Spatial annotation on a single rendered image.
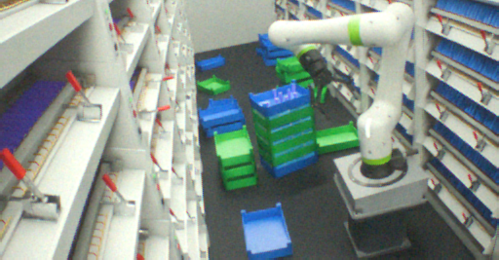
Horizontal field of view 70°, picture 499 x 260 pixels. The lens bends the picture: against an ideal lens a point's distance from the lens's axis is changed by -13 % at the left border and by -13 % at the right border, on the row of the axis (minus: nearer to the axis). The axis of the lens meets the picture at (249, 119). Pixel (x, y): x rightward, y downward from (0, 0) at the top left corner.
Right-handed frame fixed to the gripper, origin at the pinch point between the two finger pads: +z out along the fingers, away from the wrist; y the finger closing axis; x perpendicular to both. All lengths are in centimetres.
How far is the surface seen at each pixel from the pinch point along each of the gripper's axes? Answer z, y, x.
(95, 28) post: -9, -17, -103
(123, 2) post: -60, -36, -59
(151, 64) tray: -42, -45, -42
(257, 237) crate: 23, -70, 25
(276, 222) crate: 20, -62, 36
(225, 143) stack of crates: -41, -79, 60
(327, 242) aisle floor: 42, -42, 31
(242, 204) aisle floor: 1, -79, 43
